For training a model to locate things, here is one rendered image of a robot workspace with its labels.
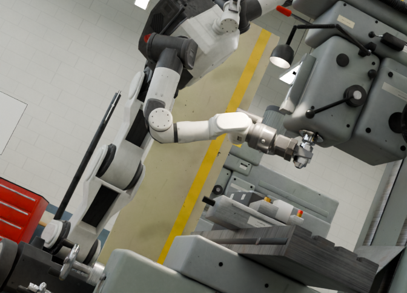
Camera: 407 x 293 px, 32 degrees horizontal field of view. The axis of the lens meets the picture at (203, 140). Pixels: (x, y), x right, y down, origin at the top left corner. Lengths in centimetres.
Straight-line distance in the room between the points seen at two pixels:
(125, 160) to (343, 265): 120
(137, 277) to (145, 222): 191
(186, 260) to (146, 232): 190
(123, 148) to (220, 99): 147
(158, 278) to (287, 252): 48
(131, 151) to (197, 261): 80
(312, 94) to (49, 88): 934
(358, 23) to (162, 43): 65
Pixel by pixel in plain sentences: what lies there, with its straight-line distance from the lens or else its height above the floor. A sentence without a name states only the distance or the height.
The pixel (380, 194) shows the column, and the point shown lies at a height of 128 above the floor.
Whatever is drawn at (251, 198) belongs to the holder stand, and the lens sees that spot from 255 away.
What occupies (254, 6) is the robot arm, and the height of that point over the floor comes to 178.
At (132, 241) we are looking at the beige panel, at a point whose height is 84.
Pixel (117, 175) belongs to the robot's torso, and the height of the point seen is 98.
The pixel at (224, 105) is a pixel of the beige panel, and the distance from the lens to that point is 408.
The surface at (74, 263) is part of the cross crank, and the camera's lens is 215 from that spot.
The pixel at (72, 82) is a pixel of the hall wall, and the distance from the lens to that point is 1144.
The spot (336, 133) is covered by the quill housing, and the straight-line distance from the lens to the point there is 227.
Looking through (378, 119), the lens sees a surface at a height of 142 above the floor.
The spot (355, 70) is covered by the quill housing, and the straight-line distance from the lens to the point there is 234.
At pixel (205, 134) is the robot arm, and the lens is 230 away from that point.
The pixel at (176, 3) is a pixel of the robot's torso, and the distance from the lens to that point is 255.
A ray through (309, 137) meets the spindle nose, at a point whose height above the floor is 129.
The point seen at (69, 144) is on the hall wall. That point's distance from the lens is 1126.
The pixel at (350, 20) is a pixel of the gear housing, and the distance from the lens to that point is 235.
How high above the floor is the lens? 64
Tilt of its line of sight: 13 degrees up
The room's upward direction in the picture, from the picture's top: 24 degrees clockwise
